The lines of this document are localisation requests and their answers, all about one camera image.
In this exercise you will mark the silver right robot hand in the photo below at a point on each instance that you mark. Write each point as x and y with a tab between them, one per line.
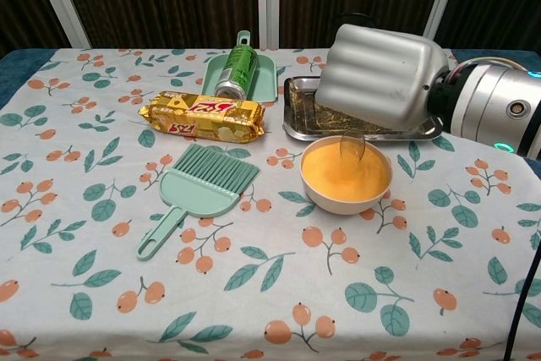
380	75

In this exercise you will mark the translucent plastic spoon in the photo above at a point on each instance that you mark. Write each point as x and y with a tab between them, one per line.
353	145

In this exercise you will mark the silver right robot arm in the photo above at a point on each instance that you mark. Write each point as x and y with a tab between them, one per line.
490	105

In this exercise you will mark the beige bowl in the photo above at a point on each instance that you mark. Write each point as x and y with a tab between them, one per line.
338	206

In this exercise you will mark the black mesh pen holder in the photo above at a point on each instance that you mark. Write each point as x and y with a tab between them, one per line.
359	19

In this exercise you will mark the stainless steel tray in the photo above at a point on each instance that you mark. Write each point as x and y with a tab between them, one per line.
302	116

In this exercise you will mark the mint green dustpan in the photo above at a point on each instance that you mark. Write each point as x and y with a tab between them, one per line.
265	78

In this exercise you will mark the green drink can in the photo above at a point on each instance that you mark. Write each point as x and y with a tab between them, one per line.
236	71

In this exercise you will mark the gold biscuit packet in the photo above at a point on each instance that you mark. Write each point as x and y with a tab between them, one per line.
203	118

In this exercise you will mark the mint green hand brush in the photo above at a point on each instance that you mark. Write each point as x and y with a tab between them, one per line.
198	192

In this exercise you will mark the floral printed tablecloth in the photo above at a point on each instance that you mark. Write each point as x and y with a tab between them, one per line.
270	276

